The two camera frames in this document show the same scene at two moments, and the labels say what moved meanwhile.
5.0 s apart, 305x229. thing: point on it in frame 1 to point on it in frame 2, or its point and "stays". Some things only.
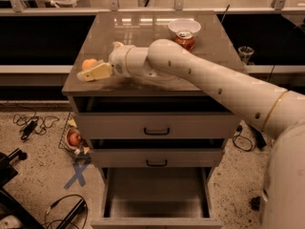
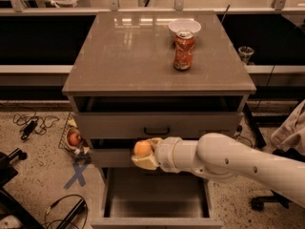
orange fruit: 87,63 to 142,148
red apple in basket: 74,138 stays
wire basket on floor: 73,140 stays
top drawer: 153,117 stays
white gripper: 117,62 to 168,154
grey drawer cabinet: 154,142 stays
